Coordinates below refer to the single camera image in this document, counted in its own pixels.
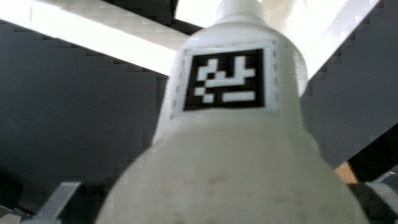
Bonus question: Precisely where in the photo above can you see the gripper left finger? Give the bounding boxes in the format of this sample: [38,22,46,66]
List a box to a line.
[22,182,82,224]

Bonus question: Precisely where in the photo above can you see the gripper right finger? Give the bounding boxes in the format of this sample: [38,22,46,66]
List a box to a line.
[366,171,398,224]

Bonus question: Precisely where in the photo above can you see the white lamp bulb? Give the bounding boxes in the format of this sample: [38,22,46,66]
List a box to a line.
[94,0,370,224]

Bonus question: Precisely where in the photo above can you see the white U-shaped fence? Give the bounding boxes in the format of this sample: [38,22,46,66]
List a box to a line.
[0,0,380,74]

